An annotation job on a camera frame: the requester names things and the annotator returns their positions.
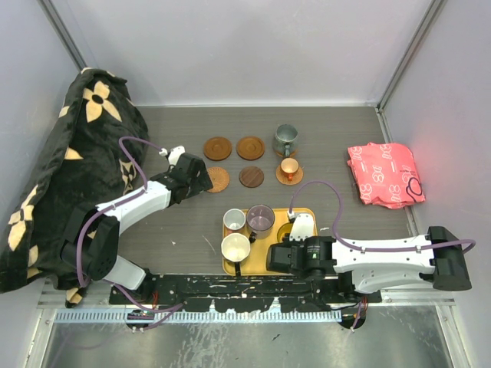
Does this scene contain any grey mug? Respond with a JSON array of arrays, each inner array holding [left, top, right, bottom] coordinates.
[[272, 124, 298, 155]]

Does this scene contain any pink patterned plastic package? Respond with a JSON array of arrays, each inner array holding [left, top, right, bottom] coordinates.
[[348, 143, 426, 209]]

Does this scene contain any black floral plush blanket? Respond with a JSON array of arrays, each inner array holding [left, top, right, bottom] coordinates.
[[1, 67, 149, 307]]

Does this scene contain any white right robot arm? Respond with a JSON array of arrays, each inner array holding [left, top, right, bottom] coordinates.
[[265, 226, 472, 302]]

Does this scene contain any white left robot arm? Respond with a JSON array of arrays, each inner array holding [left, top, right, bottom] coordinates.
[[58, 153, 213, 304]]

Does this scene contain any purple glass mug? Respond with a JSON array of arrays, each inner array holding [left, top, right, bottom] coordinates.
[[245, 204, 275, 243]]

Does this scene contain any yellow mug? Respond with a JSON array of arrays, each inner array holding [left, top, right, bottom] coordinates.
[[277, 222, 293, 243]]

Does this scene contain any light wooden coaster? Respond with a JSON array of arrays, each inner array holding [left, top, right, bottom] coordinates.
[[275, 166, 304, 186], [274, 149, 298, 159]]

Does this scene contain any small orange cup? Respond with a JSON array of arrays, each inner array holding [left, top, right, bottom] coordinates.
[[280, 157, 299, 181]]

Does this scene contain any dark walnut coaster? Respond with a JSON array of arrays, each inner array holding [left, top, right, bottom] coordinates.
[[239, 166, 264, 188]]

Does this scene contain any large white mug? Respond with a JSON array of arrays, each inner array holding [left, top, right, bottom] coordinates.
[[221, 233, 251, 277]]

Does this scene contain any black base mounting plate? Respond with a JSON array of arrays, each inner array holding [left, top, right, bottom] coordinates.
[[128, 274, 362, 313]]

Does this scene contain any small white mug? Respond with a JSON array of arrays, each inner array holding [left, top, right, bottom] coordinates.
[[222, 209, 246, 235]]

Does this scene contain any dark brown ringed coaster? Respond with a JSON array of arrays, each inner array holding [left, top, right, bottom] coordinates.
[[236, 136, 265, 161]]

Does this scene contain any yellow plastic tray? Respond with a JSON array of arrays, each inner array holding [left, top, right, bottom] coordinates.
[[222, 208, 318, 276]]

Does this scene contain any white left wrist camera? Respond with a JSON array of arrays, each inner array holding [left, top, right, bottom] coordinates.
[[159, 146, 186, 166]]

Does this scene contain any light woven coaster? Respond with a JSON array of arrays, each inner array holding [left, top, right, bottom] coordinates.
[[207, 166, 230, 193]]

